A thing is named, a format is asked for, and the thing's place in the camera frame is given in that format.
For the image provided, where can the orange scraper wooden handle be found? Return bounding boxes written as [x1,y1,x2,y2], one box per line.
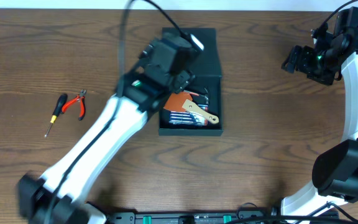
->
[163,91,219,124]

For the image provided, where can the black handled claw hammer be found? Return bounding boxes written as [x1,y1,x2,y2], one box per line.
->
[185,86,209,108]

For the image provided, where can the screwdriver set blister pack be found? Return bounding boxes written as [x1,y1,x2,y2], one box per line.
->
[168,111,208,126]

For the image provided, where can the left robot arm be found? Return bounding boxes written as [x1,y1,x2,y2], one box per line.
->
[17,32,204,224]

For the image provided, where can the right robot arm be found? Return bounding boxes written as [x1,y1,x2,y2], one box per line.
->
[275,2,358,223]

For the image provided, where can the black open gift box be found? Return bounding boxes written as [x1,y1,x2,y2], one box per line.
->
[158,28,223,136]

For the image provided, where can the black yellow screwdriver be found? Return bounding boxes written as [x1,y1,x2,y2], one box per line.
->
[44,93,68,138]

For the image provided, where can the red handled pliers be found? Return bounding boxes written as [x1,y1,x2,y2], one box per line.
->
[61,89,88,121]

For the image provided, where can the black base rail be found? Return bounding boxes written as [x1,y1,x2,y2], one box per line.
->
[85,211,340,224]

